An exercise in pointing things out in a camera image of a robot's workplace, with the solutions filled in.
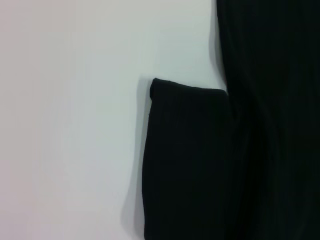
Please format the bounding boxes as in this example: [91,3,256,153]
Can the black t-shirt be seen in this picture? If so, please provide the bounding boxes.
[143,0,320,240]

